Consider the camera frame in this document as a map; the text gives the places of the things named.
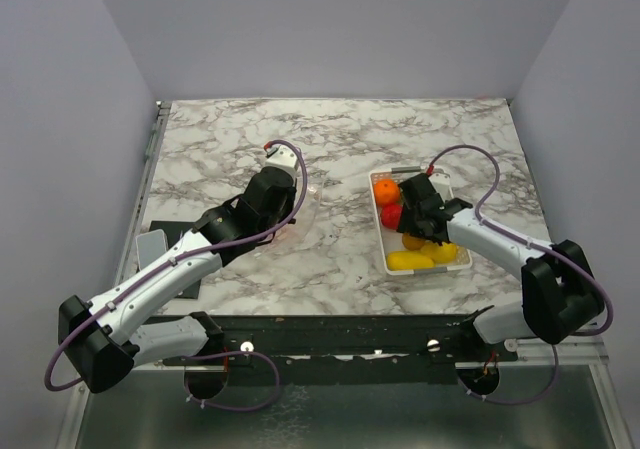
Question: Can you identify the black metal base rail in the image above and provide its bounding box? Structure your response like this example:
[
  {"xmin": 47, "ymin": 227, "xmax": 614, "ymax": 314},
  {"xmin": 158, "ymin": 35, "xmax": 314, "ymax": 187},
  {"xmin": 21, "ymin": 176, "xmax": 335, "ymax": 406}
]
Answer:
[{"xmin": 149, "ymin": 308, "xmax": 521, "ymax": 388}]

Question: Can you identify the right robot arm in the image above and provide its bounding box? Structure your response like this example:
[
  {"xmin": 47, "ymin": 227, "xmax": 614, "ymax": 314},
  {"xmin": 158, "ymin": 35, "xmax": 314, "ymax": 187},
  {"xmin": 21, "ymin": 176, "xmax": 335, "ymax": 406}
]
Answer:
[{"xmin": 398, "ymin": 173, "xmax": 605, "ymax": 360}]

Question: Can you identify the grey rectangular box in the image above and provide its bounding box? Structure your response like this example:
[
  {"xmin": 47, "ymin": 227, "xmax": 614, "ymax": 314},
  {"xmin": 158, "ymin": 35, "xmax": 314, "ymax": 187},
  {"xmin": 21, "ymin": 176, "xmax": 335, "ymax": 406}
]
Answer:
[{"xmin": 135, "ymin": 229, "xmax": 168, "ymax": 271}]

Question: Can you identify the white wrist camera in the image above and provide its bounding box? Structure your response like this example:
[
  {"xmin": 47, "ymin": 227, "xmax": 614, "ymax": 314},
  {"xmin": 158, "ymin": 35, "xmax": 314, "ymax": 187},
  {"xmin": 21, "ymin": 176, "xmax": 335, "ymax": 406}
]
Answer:
[
  {"xmin": 264, "ymin": 143, "xmax": 299, "ymax": 178},
  {"xmin": 425, "ymin": 168, "xmax": 452, "ymax": 201}
]

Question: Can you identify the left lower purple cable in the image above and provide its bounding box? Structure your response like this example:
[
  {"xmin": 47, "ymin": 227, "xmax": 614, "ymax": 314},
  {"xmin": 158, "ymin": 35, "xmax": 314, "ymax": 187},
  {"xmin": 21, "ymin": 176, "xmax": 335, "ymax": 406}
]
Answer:
[{"xmin": 182, "ymin": 351, "xmax": 281, "ymax": 413}]

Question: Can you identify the white perforated basket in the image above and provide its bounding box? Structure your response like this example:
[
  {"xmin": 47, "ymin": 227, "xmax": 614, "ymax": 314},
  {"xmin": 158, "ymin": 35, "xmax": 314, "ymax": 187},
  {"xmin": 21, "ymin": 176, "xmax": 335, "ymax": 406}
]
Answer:
[{"xmin": 369, "ymin": 166, "xmax": 473, "ymax": 276}]

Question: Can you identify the orange-yellow toy fruit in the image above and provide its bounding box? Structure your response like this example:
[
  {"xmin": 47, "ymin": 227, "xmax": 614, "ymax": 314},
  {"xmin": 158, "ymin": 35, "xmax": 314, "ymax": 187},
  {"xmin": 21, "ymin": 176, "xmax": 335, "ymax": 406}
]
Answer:
[{"xmin": 402, "ymin": 233, "xmax": 426, "ymax": 251}]

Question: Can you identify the yellow toy banana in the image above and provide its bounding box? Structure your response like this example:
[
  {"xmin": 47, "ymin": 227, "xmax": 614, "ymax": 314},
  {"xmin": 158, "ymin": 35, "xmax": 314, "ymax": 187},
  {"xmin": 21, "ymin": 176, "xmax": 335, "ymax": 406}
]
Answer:
[{"xmin": 386, "ymin": 251, "xmax": 435, "ymax": 271}]

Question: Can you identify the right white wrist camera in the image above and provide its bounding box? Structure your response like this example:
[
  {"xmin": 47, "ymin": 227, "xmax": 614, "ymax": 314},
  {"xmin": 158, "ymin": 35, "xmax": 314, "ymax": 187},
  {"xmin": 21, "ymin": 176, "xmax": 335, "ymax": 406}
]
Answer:
[{"xmin": 425, "ymin": 168, "xmax": 452, "ymax": 201}]

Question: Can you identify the red toy strawberry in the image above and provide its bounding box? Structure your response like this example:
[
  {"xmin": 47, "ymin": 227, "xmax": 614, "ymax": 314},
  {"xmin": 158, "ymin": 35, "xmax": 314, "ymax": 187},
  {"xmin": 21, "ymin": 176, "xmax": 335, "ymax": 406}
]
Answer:
[{"xmin": 380, "ymin": 204, "xmax": 403, "ymax": 231}]

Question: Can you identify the yellow toy lemon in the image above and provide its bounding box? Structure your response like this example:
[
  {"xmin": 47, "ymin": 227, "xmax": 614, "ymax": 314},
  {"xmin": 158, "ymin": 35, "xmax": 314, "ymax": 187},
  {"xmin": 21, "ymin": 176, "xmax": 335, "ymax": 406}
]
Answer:
[{"xmin": 420, "ymin": 241, "xmax": 458, "ymax": 264}]

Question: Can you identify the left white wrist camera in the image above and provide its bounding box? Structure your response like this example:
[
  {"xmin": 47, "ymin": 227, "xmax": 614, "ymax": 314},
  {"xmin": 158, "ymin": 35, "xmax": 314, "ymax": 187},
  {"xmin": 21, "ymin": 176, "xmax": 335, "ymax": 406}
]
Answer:
[{"xmin": 264, "ymin": 143, "xmax": 299, "ymax": 178}]

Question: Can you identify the orange toy fruit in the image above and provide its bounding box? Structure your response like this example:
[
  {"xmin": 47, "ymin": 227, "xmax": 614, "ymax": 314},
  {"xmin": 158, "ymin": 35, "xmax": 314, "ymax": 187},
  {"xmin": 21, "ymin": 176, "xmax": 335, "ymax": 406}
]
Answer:
[{"xmin": 373, "ymin": 178, "xmax": 401, "ymax": 207}]

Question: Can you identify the clear dotted zip bag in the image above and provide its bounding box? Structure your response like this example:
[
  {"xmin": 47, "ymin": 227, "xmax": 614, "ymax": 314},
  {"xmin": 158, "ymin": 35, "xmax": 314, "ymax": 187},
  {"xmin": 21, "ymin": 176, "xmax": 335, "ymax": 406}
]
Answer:
[{"xmin": 256, "ymin": 169, "xmax": 326, "ymax": 255}]

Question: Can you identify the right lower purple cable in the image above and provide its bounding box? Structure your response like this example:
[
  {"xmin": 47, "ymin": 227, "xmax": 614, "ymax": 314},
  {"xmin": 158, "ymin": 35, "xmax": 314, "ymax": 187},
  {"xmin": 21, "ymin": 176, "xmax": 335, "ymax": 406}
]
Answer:
[{"xmin": 464, "ymin": 343, "xmax": 560, "ymax": 404}]

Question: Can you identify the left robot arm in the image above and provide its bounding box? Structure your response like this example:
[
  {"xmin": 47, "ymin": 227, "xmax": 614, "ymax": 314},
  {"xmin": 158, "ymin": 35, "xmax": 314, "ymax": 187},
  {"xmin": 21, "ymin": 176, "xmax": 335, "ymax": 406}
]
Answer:
[{"xmin": 52, "ymin": 166, "xmax": 308, "ymax": 394}]

